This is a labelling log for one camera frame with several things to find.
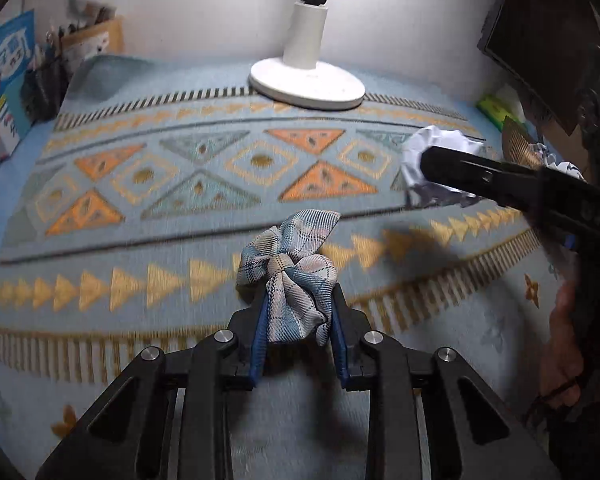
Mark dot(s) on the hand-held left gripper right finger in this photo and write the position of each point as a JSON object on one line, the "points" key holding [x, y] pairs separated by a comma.
{"points": [[339, 340]]}

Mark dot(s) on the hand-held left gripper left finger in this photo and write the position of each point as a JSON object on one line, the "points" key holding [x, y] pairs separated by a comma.
{"points": [[260, 330]]}

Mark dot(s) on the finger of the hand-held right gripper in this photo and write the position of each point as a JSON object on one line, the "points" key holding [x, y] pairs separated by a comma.
{"points": [[480, 175]]}

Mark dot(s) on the ribbed brown glass bowl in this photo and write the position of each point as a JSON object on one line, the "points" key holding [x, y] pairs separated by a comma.
{"points": [[517, 142]]}

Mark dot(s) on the plaid fabric scrunchie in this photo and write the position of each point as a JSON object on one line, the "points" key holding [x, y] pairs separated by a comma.
{"points": [[295, 270]]}

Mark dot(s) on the person's right forearm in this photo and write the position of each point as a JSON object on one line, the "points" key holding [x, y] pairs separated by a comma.
{"points": [[580, 445]]}

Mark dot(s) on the person's right hand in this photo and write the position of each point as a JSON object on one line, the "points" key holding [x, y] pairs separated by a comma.
{"points": [[560, 350]]}

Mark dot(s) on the green tissue pack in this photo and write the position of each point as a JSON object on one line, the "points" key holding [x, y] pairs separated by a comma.
{"points": [[497, 107]]}

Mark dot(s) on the patterned blue woven mat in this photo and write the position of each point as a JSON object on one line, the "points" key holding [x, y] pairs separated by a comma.
{"points": [[180, 260]]}

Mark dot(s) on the black monitor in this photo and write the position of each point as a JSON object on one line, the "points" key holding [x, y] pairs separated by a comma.
{"points": [[535, 25]]}

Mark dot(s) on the white desk lamp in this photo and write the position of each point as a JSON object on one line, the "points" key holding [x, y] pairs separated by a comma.
{"points": [[305, 35]]}

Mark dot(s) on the black mesh pen holder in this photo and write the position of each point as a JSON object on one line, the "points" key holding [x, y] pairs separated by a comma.
{"points": [[45, 90]]}

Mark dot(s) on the wooden pen holder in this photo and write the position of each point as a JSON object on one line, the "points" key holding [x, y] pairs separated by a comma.
{"points": [[92, 40]]}

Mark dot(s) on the bundle of pens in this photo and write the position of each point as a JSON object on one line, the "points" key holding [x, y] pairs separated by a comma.
{"points": [[52, 42]]}

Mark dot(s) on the printed card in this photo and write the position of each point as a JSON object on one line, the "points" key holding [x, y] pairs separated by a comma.
{"points": [[90, 10]]}

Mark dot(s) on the blue cover book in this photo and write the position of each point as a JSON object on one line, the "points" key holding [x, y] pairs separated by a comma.
{"points": [[7, 70]]}

